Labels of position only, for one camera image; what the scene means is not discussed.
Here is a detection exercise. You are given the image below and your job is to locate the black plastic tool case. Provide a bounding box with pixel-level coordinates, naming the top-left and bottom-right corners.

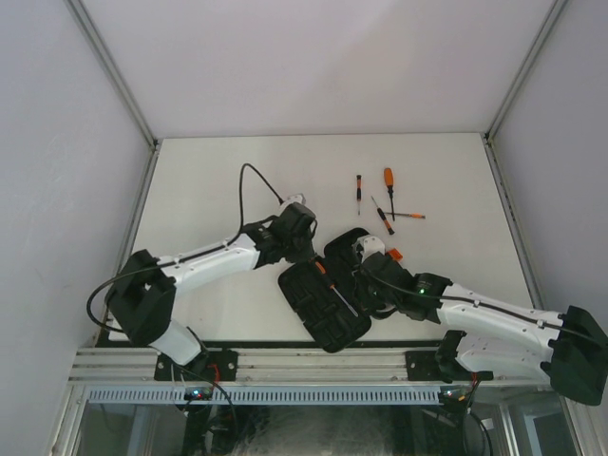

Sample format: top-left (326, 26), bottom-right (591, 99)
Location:
top-left (277, 227), bottom-right (374, 353)

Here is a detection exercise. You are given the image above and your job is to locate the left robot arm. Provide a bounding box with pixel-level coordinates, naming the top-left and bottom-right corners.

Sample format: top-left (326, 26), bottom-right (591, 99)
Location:
top-left (104, 200), bottom-right (316, 380)

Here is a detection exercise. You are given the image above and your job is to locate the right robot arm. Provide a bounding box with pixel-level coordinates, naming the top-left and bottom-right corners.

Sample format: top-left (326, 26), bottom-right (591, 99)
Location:
top-left (354, 253), bottom-right (607, 406)

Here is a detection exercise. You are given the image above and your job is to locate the thin precision screwdriver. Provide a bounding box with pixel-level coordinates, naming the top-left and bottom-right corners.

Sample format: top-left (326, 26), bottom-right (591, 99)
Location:
top-left (370, 196), bottom-right (395, 236)

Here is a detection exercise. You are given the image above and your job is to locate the small orange-tip precision screwdriver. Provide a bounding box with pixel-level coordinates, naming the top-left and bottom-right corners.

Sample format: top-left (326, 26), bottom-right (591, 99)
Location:
top-left (387, 213), bottom-right (427, 219)

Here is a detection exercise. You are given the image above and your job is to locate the small black precision screwdriver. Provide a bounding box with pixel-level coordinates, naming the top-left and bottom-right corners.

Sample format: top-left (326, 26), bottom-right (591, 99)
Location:
top-left (356, 174), bottom-right (362, 217)

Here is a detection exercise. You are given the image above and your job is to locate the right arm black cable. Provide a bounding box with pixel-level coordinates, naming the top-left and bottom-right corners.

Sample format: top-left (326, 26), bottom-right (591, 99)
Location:
top-left (360, 265), bottom-right (608, 443)

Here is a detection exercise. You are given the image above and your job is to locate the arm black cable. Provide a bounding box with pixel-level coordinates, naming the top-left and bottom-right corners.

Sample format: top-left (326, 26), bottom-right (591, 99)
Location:
top-left (360, 265), bottom-right (608, 443)
top-left (85, 162), bottom-right (286, 333)

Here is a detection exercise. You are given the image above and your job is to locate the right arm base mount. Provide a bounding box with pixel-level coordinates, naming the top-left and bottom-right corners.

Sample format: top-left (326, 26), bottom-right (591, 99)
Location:
top-left (405, 330), bottom-right (494, 383)

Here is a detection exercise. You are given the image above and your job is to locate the grey slotted cable duct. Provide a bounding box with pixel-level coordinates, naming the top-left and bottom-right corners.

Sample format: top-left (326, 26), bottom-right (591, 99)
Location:
top-left (87, 385), bottom-right (441, 406)

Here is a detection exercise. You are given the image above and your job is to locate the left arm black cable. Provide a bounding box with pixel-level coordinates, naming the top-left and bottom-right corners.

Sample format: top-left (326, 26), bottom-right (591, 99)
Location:
top-left (85, 162), bottom-right (286, 333)

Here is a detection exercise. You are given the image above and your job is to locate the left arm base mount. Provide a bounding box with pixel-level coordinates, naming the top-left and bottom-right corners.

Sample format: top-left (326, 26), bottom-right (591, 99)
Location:
top-left (154, 349), bottom-right (238, 383)

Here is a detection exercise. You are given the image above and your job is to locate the aluminium frame rail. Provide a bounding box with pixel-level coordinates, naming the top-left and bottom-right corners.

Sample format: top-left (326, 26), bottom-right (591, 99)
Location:
top-left (67, 345), bottom-right (587, 384)

